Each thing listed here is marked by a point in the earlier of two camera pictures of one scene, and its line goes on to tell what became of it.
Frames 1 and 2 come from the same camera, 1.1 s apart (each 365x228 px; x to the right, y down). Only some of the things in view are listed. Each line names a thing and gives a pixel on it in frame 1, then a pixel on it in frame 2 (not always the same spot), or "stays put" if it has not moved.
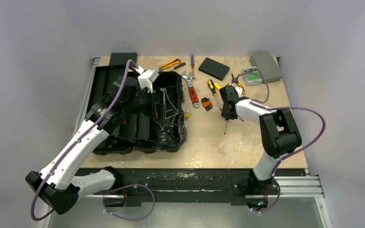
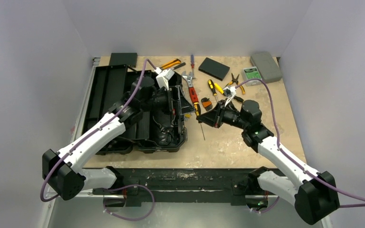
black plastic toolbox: (164, 131) stays put
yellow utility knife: (177, 61) stays put
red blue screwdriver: (192, 61) stays put
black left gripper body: (144, 102) to (162, 101)
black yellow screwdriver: (226, 120) to (197, 109)
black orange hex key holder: (206, 103) stays put
